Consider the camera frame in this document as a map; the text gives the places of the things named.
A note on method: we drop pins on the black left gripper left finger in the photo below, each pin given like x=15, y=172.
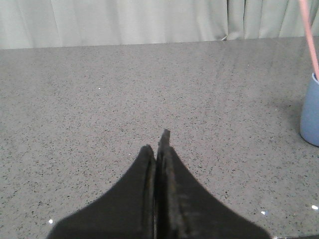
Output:
x=126, y=211

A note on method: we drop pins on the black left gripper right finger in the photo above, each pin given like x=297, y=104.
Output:
x=186, y=210

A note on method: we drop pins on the blue plastic cup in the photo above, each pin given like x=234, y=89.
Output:
x=309, y=123

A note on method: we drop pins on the grey-white curtain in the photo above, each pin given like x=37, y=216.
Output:
x=61, y=23

